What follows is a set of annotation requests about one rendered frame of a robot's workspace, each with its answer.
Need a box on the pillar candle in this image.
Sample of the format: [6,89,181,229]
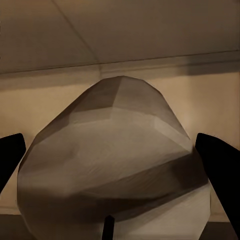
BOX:
[17,75,211,240]

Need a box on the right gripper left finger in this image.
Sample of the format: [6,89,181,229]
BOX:
[0,133,26,193]

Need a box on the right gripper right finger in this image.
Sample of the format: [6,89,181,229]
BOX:
[195,133,240,240]

